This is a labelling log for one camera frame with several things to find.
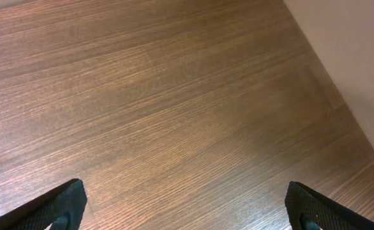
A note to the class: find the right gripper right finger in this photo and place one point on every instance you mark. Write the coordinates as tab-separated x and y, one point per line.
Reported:
308	209

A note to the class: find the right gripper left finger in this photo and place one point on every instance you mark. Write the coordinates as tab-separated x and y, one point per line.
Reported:
60	208

